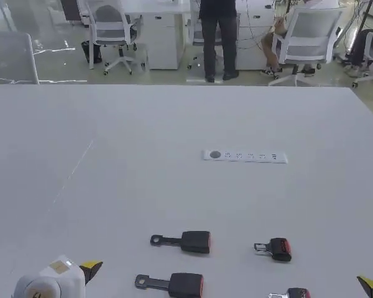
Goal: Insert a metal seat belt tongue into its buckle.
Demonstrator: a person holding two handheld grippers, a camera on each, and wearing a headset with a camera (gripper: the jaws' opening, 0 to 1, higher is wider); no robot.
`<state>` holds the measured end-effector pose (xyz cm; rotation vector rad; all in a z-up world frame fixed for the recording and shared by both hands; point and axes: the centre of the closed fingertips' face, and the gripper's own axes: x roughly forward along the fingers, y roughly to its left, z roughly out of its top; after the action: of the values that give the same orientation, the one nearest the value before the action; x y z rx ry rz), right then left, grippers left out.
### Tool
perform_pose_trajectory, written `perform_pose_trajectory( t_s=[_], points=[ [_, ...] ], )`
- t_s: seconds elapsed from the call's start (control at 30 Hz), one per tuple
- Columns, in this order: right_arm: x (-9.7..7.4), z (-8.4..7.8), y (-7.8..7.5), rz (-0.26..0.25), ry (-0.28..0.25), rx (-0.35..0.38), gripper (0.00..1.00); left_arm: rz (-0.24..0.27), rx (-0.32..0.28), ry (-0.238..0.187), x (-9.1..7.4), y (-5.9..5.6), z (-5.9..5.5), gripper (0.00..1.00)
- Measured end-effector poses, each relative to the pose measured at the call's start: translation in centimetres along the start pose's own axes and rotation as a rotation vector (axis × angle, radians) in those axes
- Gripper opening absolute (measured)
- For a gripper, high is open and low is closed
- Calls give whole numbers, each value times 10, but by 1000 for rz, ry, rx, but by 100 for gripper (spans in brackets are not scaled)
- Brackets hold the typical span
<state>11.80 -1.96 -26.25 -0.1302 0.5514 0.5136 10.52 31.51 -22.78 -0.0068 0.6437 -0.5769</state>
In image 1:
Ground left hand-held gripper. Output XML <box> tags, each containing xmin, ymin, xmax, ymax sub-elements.
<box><xmin>12</xmin><ymin>254</ymin><xmax>104</xmax><ymax>298</ymax></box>

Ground metal seat belt tongue black-red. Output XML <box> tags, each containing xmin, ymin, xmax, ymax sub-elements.
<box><xmin>268</xmin><ymin>287</ymin><xmax>312</xmax><ymax>298</ymax></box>
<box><xmin>253</xmin><ymin>237</ymin><xmax>293</xmax><ymax>263</ymax></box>

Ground black seat belt buckle with stalk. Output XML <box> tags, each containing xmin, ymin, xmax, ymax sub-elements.
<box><xmin>149</xmin><ymin>230</ymin><xmax>212</xmax><ymax>255</ymax></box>
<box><xmin>134</xmin><ymin>272</ymin><xmax>205</xmax><ymax>298</ymax></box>

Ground white built-in power strip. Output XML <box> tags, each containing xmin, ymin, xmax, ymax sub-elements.
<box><xmin>201</xmin><ymin>149</ymin><xmax>289</xmax><ymax>164</ymax></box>

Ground black waste bin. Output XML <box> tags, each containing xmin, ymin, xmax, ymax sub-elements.
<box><xmin>81</xmin><ymin>40</ymin><xmax>103</xmax><ymax>65</ymax></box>

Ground grey chair backrest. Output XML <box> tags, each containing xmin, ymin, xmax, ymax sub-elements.
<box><xmin>0</xmin><ymin>32</ymin><xmax>41</xmax><ymax>86</ymax></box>

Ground white drawer cabinet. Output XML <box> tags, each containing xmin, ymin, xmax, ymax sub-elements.
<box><xmin>147</xmin><ymin>13</ymin><xmax>186</xmax><ymax>71</ymax></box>
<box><xmin>235</xmin><ymin>5</ymin><xmax>276</xmax><ymax>72</ymax></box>

